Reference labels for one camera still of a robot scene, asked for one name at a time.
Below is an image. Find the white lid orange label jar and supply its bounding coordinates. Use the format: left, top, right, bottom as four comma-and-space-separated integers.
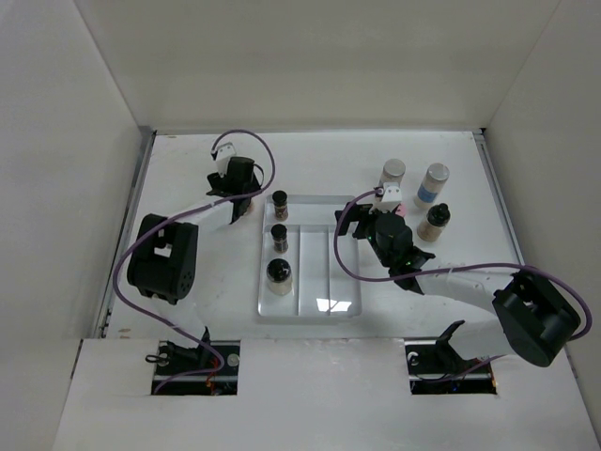
241, 198, 254, 216

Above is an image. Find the small black cap spice bottle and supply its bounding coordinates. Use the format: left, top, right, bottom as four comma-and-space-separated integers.
271, 190, 288, 221

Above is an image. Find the silver lid beige jar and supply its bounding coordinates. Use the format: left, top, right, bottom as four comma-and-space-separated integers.
378, 159, 406, 188

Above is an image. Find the blue label sago jar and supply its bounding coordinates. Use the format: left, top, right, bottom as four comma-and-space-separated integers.
414, 163, 450, 209

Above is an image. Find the black knob cap grinder bottle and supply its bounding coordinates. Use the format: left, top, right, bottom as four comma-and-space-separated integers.
266, 258, 293, 296

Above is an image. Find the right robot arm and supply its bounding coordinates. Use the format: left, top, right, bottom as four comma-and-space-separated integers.
334, 204, 581, 372

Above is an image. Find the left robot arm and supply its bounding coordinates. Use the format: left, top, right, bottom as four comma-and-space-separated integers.
114, 156, 263, 306

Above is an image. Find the pink cap seasoning bottle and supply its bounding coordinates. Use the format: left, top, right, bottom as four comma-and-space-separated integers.
395, 203, 407, 217

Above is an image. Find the right black knob grinder bottle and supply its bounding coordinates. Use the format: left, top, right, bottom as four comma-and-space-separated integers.
417, 203, 451, 242

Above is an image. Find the white plastic organizer tray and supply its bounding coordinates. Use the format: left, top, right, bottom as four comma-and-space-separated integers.
257, 194, 362, 324

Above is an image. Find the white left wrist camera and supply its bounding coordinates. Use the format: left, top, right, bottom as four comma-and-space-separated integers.
210, 142, 237, 177

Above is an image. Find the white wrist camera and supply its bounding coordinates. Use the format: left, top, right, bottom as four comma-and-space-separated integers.
210, 142, 237, 177
372, 182, 402, 213

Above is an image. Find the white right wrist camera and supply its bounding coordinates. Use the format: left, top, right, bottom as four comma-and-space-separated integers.
372, 182, 402, 213

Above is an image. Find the aluminium table edge rail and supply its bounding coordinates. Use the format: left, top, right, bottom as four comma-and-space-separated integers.
90, 126, 156, 338

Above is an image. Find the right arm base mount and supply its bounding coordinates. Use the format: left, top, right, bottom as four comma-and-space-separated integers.
404, 320, 497, 396

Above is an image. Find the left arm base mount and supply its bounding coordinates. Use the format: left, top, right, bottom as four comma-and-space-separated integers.
145, 329, 241, 397

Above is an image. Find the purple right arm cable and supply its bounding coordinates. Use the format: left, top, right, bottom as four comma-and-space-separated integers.
332, 187, 593, 337

